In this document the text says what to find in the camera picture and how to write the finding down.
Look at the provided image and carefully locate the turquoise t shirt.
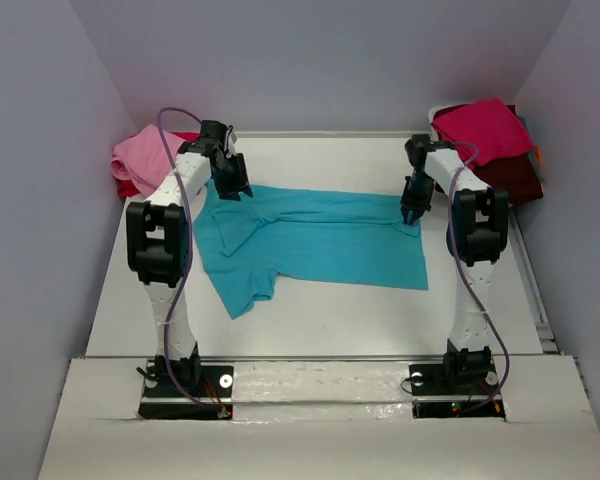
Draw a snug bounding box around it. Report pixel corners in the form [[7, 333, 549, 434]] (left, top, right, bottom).
[[193, 185, 428, 318]]

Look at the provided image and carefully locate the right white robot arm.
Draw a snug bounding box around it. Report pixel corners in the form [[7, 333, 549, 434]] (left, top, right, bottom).
[[401, 134, 509, 396]]

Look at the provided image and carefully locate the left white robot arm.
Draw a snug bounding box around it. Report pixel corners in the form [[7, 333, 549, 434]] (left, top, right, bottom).
[[111, 120, 252, 392]]

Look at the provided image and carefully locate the pink folded t shirt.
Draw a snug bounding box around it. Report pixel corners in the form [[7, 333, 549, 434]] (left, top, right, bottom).
[[110, 123, 181, 197]]

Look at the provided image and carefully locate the magenta t shirt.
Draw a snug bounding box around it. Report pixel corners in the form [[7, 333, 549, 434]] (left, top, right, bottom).
[[431, 99, 533, 166]]

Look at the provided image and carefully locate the dark red t shirt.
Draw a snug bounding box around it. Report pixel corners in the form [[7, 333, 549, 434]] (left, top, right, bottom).
[[430, 99, 543, 206]]

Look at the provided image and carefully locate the red folded t shirt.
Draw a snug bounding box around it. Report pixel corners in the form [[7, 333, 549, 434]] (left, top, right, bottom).
[[115, 131, 201, 199]]

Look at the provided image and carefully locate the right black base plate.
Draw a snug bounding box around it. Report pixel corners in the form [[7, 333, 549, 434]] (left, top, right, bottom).
[[406, 363, 506, 419]]

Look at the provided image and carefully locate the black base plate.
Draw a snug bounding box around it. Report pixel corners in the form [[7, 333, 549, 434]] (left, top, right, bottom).
[[136, 361, 234, 421], [406, 363, 506, 419]]

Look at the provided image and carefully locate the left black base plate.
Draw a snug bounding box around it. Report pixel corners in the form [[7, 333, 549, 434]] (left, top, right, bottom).
[[136, 361, 234, 421]]

